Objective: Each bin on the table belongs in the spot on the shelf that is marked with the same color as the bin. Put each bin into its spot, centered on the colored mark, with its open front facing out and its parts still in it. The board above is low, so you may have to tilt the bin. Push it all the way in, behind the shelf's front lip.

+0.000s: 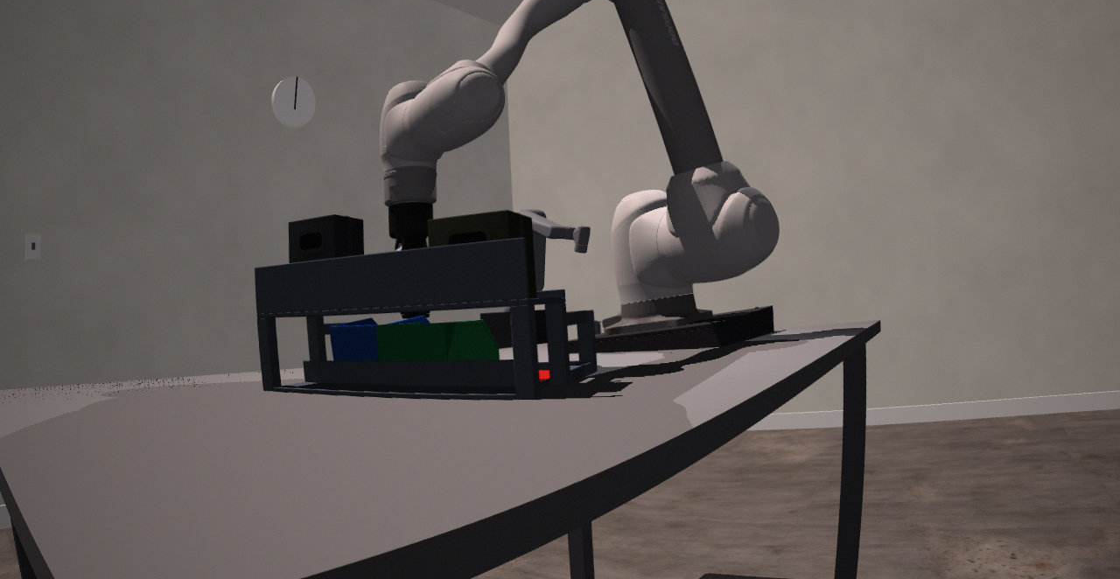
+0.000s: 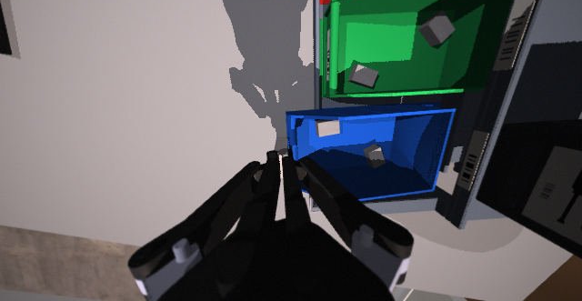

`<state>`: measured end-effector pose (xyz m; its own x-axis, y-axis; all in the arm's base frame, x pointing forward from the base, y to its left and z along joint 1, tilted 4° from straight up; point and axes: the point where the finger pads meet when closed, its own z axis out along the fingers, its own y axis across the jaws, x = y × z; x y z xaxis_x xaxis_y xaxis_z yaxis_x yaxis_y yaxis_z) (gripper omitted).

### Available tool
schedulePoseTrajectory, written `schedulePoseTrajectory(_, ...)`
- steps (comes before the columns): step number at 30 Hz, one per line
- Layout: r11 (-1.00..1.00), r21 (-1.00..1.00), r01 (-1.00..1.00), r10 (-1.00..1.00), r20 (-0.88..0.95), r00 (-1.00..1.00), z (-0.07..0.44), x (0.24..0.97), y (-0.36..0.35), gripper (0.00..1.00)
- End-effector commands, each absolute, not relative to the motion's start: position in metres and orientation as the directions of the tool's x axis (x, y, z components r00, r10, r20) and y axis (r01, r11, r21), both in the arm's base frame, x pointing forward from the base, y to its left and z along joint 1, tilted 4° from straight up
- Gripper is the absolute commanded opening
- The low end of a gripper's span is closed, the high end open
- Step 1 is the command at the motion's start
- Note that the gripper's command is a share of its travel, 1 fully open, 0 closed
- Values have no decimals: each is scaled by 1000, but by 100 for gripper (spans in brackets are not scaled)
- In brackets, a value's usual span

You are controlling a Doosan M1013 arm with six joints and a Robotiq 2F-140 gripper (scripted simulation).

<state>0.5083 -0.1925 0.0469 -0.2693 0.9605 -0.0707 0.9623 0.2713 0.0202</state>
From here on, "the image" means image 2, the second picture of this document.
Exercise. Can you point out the green bin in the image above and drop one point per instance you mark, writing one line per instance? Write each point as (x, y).
(384, 35)

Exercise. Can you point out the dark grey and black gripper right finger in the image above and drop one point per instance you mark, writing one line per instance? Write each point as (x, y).
(381, 244)

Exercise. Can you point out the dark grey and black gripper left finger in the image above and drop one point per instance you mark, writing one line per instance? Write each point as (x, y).
(252, 195)

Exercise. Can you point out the black metal shelf rack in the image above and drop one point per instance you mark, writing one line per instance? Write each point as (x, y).
(536, 76)

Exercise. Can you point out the black case with orange latches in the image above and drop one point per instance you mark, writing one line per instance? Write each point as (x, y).
(534, 177)

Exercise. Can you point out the blue bin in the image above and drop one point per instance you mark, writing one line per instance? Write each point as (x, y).
(412, 138)

